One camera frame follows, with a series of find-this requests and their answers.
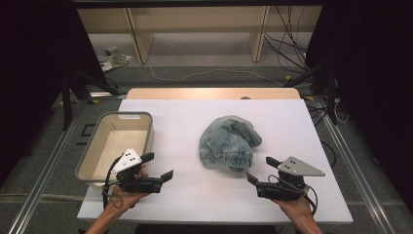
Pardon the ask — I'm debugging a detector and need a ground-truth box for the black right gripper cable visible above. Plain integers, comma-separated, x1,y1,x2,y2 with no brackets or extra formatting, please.
267,174,319,215

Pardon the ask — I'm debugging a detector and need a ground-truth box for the light wooden shelf unit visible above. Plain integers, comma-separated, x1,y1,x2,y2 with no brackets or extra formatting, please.
77,6,322,64

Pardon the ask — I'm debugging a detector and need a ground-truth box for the grey-rimmed beige plastic basket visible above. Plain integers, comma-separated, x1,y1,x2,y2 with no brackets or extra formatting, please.
75,111,155,189

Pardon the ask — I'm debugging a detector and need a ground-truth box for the black metal stand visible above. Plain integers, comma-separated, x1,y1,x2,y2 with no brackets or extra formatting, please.
59,69,122,131
283,58,339,126

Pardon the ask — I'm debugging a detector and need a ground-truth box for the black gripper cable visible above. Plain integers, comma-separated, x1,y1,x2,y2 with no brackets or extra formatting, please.
267,174,319,215
101,155,125,211

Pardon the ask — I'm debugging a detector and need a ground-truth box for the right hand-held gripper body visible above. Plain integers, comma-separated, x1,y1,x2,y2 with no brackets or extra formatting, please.
255,156,326,202

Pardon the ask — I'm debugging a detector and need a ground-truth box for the white board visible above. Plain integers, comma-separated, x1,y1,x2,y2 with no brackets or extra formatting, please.
77,98,355,225

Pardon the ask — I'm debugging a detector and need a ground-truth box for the person's right hand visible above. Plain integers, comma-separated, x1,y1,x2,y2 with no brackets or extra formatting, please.
272,196,315,226

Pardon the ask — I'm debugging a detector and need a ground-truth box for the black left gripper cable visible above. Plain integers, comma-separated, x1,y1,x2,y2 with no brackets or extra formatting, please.
101,155,125,211

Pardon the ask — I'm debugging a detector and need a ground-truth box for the bundle of black cables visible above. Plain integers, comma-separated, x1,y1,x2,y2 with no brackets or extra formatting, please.
263,6,310,74

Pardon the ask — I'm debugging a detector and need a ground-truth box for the aluminium floor rail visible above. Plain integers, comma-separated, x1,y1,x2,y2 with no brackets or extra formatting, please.
313,97,396,234
8,97,89,234

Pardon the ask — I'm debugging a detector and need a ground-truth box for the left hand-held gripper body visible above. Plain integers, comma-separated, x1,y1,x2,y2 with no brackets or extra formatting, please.
111,148,164,195

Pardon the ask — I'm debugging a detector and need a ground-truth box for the long white floor cable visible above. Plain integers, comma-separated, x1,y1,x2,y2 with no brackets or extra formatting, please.
145,62,286,87

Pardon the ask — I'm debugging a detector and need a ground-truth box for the person's left hand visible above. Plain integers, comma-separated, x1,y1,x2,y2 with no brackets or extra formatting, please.
105,164,150,211

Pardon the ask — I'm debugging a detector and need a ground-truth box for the thin black floor cable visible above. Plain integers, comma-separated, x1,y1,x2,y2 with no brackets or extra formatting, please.
319,139,337,169

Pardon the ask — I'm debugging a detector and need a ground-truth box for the person's dark clothing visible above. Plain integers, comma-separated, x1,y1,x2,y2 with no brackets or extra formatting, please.
134,223,277,234

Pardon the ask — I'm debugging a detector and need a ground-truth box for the black curtain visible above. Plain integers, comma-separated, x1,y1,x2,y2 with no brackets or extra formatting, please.
305,0,413,206
0,0,108,188

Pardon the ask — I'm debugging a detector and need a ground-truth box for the faded blue denim garment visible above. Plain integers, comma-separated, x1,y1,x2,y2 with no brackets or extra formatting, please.
199,115,263,173

